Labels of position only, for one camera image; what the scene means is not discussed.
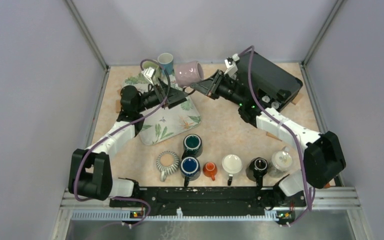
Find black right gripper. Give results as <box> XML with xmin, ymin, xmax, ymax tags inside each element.
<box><xmin>191</xmin><ymin>69</ymin><xmax>245</xmax><ymax>107</ymax></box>

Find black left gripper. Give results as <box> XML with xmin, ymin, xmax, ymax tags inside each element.
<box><xmin>135</xmin><ymin>76</ymin><xmax>188</xmax><ymax>113</ymax></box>

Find lilac purple mug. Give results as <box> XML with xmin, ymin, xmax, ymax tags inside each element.
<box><xmin>174</xmin><ymin>61</ymin><xmax>204</xmax><ymax>88</ymax></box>

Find light blue mug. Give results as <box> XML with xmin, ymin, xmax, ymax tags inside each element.
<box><xmin>157</xmin><ymin>52</ymin><xmax>174</xmax><ymax>75</ymax></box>

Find light green mug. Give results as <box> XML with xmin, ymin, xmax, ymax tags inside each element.
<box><xmin>141</xmin><ymin>60</ymin><xmax>162</xmax><ymax>78</ymax></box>

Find dark green mug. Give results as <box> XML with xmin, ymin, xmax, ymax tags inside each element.
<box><xmin>181</xmin><ymin>134</ymin><xmax>203</xmax><ymax>159</ymax></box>

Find white ribbed mug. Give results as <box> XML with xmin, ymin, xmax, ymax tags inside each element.
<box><xmin>221</xmin><ymin>154</ymin><xmax>243</xmax><ymax>187</ymax></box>

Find black mug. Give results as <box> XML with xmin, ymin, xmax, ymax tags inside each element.
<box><xmin>245</xmin><ymin>157</ymin><xmax>269</xmax><ymax>189</ymax></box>

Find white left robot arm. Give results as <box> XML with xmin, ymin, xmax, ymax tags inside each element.
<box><xmin>68</xmin><ymin>83</ymin><xmax>189</xmax><ymax>202</ymax></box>

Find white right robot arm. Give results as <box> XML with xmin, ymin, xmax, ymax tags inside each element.
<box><xmin>190</xmin><ymin>72</ymin><xmax>346</xmax><ymax>206</ymax></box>

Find striped grey white mug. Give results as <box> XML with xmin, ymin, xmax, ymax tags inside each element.
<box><xmin>155</xmin><ymin>150</ymin><xmax>180</xmax><ymax>182</ymax></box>

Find navy blue mug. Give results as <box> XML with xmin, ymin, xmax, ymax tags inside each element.
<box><xmin>180</xmin><ymin>156</ymin><xmax>201</xmax><ymax>187</ymax></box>

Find small orange mug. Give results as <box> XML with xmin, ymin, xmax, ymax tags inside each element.
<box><xmin>202</xmin><ymin>162</ymin><xmax>218</xmax><ymax>181</ymax></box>

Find white floral tray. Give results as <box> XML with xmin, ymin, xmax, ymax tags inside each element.
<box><xmin>122</xmin><ymin>73</ymin><xmax>202</xmax><ymax>146</ymax></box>

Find wooden blocks beside tray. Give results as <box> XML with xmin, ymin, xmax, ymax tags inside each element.
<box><xmin>115</xmin><ymin>89</ymin><xmax>123</xmax><ymax>114</ymax></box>

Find black poker chip case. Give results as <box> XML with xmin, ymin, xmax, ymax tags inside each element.
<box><xmin>250</xmin><ymin>52</ymin><xmax>303</xmax><ymax>112</ymax></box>

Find wooden block behind case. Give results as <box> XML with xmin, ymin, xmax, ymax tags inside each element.
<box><xmin>291</xmin><ymin>92</ymin><xmax>304</xmax><ymax>105</ymax></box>

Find clear floral glass jar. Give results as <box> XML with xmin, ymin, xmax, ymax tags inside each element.
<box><xmin>267</xmin><ymin>146</ymin><xmax>294</xmax><ymax>178</ymax></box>

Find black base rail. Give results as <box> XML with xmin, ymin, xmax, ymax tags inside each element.
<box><xmin>109</xmin><ymin>184</ymin><xmax>306</xmax><ymax>217</ymax></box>

